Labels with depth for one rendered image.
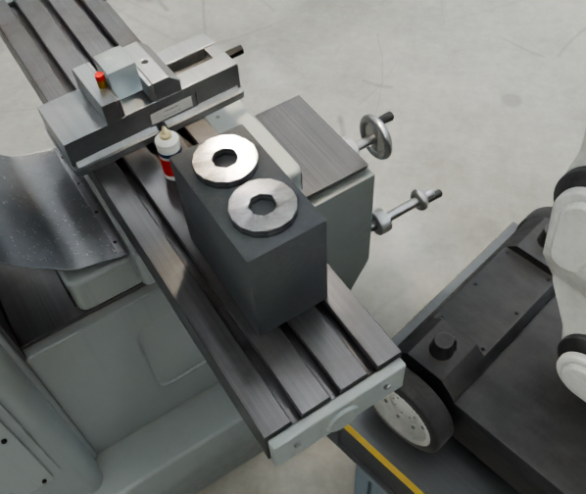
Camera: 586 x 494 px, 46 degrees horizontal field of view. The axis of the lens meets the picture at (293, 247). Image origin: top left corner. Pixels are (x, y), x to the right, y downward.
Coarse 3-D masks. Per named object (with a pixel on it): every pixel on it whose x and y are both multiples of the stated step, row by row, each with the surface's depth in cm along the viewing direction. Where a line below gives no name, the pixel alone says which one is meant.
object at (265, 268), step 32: (192, 160) 93; (224, 160) 95; (256, 160) 93; (192, 192) 92; (224, 192) 91; (256, 192) 89; (288, 192) 89; (192, 224) 104; (224, 224) 88; (256, 224) 86; (288, 224) 87; (320, 224) 88; (224, 256) 94; (256, 256) 85; (288, 256) 88; (320, 256) 93; (256, 288) 89; (288, 288) 94; (320, 288) 99; (256, 320) 96; (288, 320) 100
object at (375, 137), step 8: (368, 120) 161; (376, 120) 160; (384, 120) 160; (392, 120) 162; (360, 128) 167; (368, 128) 165; (376, 128) 160; (384, 128) 159; (344, 136) 161; (368, 136) 163; (376, 136) 163; (384, 136) 159; (352, 144) 159; (360, 144) 162; (368, 144) 163; (376, 144) 165; (384, 144) 160; (392, 144) 161; (376, 152) 166; (384, 152) 162
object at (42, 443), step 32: (0, 320) 118; (0, 352) 115; (0, 384) 117; (32, 384) 127; (0, 416) 122; (32, 416) 128; (64, 416) 141; (0, 448) 127; (32, 448) 134; (64, 448) 142; (0, 480) 134; (32, 480) 140; (64, 480) 149; (96, 480) 156
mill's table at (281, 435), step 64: (0, 0) 154; (64, 0) 152; (64, 64) 139; (192, 128) 126; (128, 192) 117; (192, 256) 109; (192, 320) 102; (320, 320) 101; (256, 384) 95; (320, 384) 94; (384, 384) 97
